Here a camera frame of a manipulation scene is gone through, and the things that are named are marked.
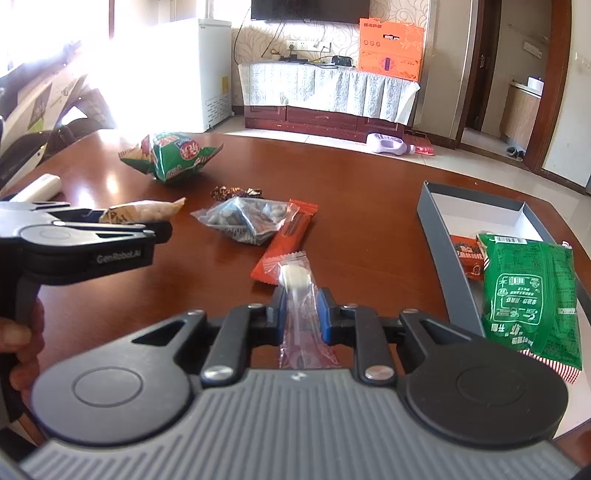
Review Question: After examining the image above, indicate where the wooden kitchen cabinet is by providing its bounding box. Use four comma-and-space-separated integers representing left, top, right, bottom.
500, 82, 541, 137

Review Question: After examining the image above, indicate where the grey cardboard box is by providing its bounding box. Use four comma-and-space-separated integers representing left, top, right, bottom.
417, 181, 591, 342

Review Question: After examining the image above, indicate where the beige snack packet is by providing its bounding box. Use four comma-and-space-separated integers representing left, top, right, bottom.
99, 198, 186, 225

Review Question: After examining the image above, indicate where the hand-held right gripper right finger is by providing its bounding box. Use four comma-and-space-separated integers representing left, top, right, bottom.
316, 288, 485, 386

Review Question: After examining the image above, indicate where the white electric scooter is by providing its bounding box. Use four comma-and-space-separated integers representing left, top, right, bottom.
0, 41, 116, 185

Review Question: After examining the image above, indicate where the white detergent bottle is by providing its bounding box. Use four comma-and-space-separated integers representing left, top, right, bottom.
366, 131, 416, 155

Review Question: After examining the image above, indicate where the black wall television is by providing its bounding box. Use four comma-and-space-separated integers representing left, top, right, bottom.
250, 0, 371, 24

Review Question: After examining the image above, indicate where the small orange brown packet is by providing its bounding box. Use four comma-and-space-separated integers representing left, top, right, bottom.
450, 233, 491, 281

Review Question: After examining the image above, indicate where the green potato chips bag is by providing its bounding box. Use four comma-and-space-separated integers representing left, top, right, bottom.
119, 131, 223, 186

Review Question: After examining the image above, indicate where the white chest freezer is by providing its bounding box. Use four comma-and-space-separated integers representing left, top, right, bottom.
139, 17, 233, 134

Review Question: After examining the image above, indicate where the red plastic packaging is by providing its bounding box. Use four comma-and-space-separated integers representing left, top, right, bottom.
404, 130, 435, 156

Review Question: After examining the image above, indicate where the white paper roll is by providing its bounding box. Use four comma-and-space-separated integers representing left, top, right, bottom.
9, 174, 62, 203

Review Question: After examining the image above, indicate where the orange gift box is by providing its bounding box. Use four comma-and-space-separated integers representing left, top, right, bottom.
358, 17, 424, 83

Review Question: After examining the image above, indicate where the orange snack bar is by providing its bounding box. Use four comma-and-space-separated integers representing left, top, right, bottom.
250, 199, 319, 288

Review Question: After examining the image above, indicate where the TV cabinet with lace cloth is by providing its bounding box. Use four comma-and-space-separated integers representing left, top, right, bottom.
238, 61, 421, 124

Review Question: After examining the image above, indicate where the clear white candy packet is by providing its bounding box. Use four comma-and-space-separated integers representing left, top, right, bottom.
262, 251, 340, 370

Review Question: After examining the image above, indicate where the person's left hand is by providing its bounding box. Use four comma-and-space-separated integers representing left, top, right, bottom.
0, 298, 46, 394

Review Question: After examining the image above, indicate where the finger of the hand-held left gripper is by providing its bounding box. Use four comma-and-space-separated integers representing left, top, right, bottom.
53, 220, 174, 245
0, 202, 107, 223

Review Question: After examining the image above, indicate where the dark wooden television cabinet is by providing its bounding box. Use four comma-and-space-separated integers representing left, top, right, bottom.
244, 104, 407, 143

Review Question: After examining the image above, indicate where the clear bag of dark candies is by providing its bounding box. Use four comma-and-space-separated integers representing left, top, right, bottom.
190, 196, 301, 246

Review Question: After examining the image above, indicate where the green snack packet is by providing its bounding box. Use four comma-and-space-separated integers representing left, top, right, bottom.
476, 232, 583, 384

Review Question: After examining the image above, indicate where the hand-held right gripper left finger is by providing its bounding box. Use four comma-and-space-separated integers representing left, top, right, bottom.
130, 287, 290, 386

